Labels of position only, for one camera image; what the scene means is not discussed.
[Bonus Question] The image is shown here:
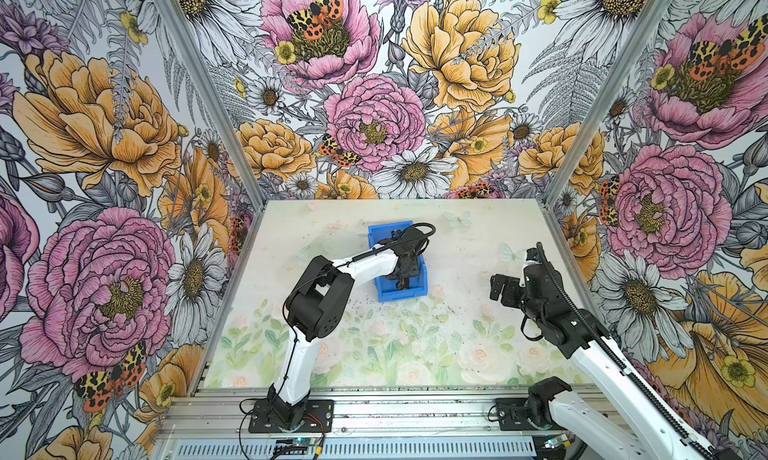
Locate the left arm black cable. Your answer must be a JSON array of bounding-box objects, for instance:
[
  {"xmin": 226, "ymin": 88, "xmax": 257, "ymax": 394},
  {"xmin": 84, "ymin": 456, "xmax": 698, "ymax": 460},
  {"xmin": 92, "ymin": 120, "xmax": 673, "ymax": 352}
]
[{"xmin": 281, "ymin": 222, "xmax": 437, "ymax": 395}]

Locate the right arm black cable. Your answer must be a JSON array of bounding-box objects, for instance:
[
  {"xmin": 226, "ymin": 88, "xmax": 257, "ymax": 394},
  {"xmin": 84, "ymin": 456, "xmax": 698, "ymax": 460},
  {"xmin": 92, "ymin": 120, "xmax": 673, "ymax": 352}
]
[{"xmin": 519, "ymin": 242, "xmax": 721, "ymax": 460}]

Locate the blue plastic bin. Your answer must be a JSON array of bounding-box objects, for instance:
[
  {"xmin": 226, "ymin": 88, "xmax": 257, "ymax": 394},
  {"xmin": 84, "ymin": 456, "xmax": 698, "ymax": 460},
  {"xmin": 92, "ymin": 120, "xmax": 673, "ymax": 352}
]
[{"xmin": 367, "ymin": 221, "xmax": 428, "ymax": 303}]

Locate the aluminium frame rail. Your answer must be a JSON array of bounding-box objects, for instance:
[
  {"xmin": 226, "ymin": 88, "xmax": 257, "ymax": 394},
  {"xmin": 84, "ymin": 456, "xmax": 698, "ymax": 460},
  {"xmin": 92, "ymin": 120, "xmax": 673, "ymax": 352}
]
[{"xmin": 158, "ymin": 388, "xmax": 627, "ymax": 443}]

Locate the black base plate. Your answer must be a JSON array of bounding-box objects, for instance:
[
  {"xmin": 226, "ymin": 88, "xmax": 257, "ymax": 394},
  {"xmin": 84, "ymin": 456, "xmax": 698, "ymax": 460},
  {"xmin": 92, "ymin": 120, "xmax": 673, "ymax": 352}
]
[
  {"xmin": 495, "ymin": 398, "xmax": 538, "ymax": 432},
  {"xmin": 247, "ymin": 398, "xmax": 335, "ymax": 434}
]

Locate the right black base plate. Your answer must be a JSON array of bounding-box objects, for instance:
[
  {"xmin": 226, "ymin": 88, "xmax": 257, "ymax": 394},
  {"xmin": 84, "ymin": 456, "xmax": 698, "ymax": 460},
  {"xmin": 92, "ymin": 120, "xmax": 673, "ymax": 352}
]
[{"xmin": 495, "ymin": 398, "xmax": 538, "ymax": 432}]

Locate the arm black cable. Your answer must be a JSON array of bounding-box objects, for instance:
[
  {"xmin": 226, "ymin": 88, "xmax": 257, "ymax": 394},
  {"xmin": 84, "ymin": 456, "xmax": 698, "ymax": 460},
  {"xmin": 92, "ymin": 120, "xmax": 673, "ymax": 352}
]
[
  {"xmin": 519, "ymin": 242, "xmax": 721, "ymax": 460},
  {"xmin": 281, "ymin": 222, "xmax": 437, "ymax": 395}
]

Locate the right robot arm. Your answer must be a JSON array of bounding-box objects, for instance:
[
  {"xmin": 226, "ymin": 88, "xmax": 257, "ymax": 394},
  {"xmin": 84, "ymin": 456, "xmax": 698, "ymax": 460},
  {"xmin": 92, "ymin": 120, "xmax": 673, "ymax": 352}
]
[{"xmin": 489, "ymin": 244, "xmax": 738, "ymax": 459}]

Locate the green circuit board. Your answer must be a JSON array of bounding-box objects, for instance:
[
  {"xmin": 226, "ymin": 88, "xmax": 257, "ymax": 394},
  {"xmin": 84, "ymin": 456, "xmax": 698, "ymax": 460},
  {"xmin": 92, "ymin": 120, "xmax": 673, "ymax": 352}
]
[{"xmin": 272, "ymin": 437, "xmax": 320, "ymax": 457}]

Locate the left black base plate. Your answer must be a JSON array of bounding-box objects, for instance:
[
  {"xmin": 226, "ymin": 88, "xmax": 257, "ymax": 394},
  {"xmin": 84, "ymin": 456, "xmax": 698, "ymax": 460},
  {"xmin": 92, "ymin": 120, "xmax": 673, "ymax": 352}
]
[{"xmin": 247, "ymin": 398, "xmax": 335, "ymax": 434}]

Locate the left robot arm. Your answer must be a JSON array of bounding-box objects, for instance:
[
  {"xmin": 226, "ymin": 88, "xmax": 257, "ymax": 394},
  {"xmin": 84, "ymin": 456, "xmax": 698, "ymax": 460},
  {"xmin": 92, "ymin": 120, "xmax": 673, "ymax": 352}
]
[{"xmin": 253, "ymin": 222, "xmax": 436, "ymax": 431}]

